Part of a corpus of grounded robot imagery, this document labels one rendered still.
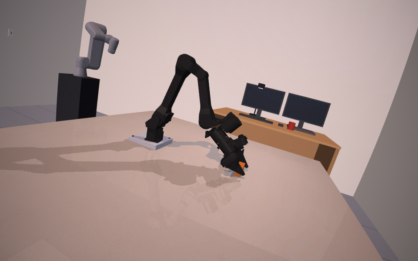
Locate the orange block with dark square face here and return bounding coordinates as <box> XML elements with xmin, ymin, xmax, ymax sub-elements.
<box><xmin>234</xmin><ymin>162</ymin><xmax>245</xmax><ymax>177</ymax></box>

